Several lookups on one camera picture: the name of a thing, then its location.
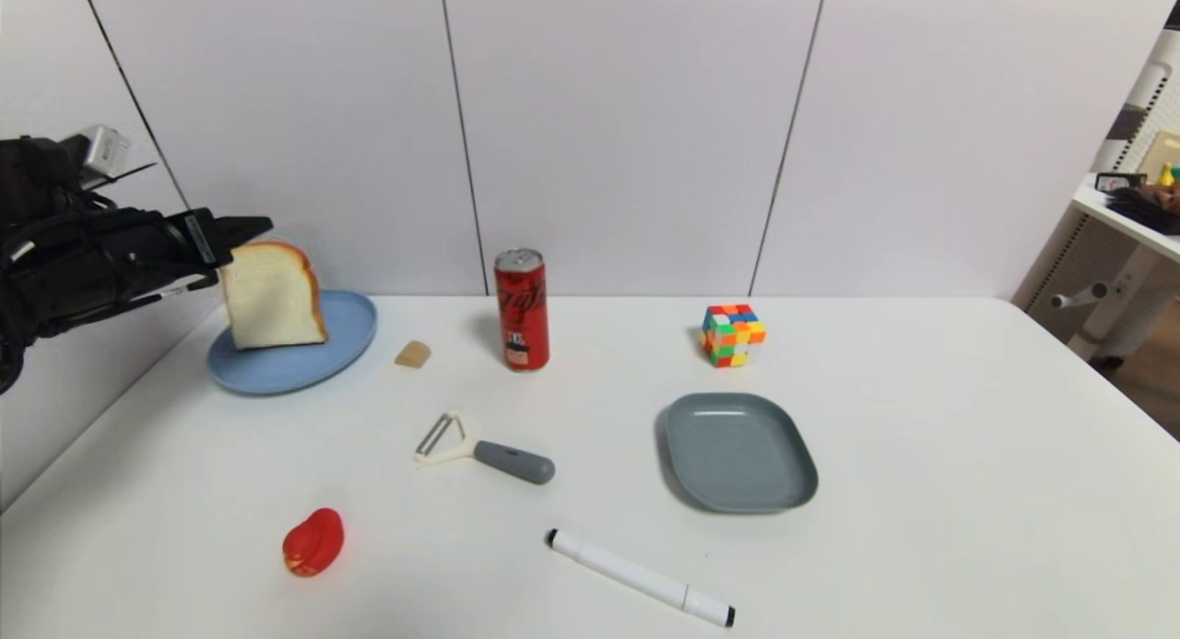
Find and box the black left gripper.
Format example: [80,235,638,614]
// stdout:
[87,207,274,305]

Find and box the toast bread slice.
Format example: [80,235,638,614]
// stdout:
[220,241,329,351]

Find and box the blue round plate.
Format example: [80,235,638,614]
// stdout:
[206,290,380,397]

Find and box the grey square plate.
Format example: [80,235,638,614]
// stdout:
[665,392,820,515]

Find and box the red cola can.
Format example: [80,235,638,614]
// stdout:
[493,248,551,373]

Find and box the red toy pepper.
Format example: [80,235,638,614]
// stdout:
[282,507,346,578]

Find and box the multicolour puzzle cube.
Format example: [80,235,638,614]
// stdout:
[699,303,768,369]

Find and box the white marker pen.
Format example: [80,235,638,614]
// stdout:
[545,527,737,629]

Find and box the white side desk leg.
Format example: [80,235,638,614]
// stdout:
[1049,244,1180,361]

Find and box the white side desk top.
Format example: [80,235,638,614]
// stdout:
[1071,173,1180,264]

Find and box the black flat item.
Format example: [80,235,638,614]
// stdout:
[1104,187,1180,235]

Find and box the white pegboard panel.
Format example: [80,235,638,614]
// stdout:
[1090,30,1180,186]

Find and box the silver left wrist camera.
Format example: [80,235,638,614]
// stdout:
[81,124,132,175]

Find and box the white peeler grey handle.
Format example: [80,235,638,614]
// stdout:
[413,411,557,485]

